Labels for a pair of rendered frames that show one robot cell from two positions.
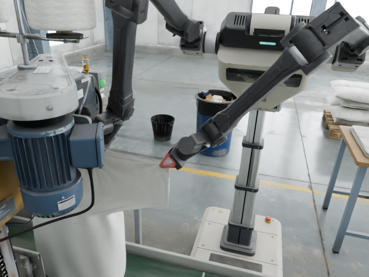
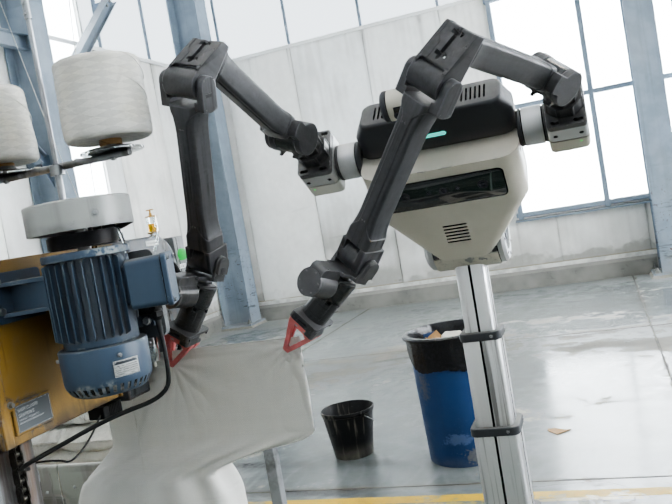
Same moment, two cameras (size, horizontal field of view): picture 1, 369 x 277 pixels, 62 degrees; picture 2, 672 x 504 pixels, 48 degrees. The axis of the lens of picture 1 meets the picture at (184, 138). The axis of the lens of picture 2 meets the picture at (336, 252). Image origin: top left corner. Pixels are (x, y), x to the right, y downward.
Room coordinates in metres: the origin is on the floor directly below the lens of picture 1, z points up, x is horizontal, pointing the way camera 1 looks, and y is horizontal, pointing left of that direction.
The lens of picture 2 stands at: (-0.57, -0.20, 1.32)
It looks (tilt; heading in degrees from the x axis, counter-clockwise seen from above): 3 degrees down; 6
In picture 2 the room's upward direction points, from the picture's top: 10 degrees counter-clockwise
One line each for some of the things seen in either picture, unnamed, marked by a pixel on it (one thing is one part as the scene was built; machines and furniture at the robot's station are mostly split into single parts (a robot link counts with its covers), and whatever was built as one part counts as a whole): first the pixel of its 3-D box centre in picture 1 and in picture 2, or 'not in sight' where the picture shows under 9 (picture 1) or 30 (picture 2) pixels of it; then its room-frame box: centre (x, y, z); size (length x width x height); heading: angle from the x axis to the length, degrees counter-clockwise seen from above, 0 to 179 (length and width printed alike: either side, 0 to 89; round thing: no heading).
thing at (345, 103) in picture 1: (353, 99); not in sight; (4.00, -2.24, 0.44); 0.66 x 0.43 x 0.13; 166
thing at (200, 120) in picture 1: (214, 123); (459, 391); (3.22, -0.33, 0.32); 0.51 x 0.48 x 0.65; 166
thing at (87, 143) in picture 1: (89, 149); (154, 286); (0.70, 0.25, 1.25); 0.10 x 0.08 x 0.12; 11
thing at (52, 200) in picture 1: (49, 165); (98, 320); (0.68, 0.35, 1.21); 0.15 x 0.15 x 0.25
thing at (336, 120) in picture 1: (347, 116); not in sight; (3.99, -2.23, 0.20); 0.66 x 0.42 x 0.13; 163
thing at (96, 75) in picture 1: (93, 81); (167, 256); (1.22, 0.38, 1.28); 0.08 x 0.05 x 0.09; 76
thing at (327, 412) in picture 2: (162, 128); (350, 430); (3.47, 0.27, 0.13); 0.30 x 0.30 x 0.26
